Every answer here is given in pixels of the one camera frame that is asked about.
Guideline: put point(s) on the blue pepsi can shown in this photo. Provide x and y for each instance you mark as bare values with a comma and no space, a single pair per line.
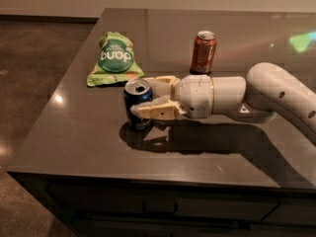
137,91

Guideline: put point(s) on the dark drawer handle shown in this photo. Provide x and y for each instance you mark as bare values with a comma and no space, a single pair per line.
159,206

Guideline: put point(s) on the green chip bag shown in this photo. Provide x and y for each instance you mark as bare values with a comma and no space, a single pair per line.
115,63

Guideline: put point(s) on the orange soda can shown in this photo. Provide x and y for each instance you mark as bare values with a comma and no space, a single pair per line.
204,52

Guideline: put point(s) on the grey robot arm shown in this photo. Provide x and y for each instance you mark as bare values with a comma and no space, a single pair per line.
266,91

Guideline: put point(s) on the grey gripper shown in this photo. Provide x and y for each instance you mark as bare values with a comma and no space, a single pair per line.
195,95

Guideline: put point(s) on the dark cabinet drawer front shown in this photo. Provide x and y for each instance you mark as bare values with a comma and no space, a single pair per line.
106,199

